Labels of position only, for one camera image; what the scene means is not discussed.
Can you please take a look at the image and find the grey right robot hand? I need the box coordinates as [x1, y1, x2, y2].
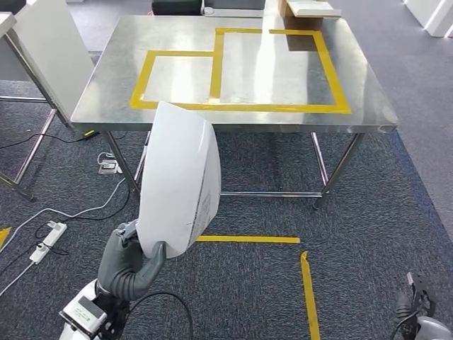
[394, 290, 415, 324]

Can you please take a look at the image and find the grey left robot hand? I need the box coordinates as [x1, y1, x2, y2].
[96, 220, 167, 302]

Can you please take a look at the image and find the white curved plastic part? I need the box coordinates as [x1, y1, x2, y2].
[136, 101, 222, 260]

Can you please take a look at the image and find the stainless steel workbench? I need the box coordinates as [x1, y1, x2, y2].
[70, 13, 399, 210]

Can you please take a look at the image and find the yellow tape on workbench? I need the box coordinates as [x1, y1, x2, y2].
[129, 27, 352, 115]

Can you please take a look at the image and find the white flat tray part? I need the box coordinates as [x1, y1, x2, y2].
[286, 0, 342, 18]

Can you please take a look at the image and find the white power strip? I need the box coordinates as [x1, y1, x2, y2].
[29, 221, 68, 265]

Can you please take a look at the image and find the angled yellow floor tape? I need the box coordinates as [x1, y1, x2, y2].
[300, 250, 322, 340]

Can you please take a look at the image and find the straight yellow floor tape strip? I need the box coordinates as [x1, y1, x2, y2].
[195, 234, 301, 245]

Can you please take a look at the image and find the white panel desk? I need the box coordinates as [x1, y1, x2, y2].
[0, 0, 96, 203]

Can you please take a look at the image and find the black case with yellow label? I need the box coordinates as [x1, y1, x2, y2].
[152, 0, 204, 17]

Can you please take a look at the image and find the white furniture block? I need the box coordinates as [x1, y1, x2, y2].
[403, 0, 453, 38]

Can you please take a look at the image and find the grey case with yellow label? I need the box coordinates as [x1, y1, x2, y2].
[203, 0, 267, 18]

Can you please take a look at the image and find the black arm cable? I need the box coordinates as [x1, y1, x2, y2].
[127, 291, 194, 340]

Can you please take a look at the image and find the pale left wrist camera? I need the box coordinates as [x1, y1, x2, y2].
[58, 294, 108, 338]

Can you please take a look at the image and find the long white floor cable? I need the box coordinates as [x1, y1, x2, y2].
[0, 177, 127, 251]

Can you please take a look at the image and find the short white floor cable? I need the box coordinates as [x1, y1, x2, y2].
[0, 260, 36, 299]

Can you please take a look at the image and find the thin black floor cable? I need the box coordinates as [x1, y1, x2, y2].
[0, 132, 87, 151]

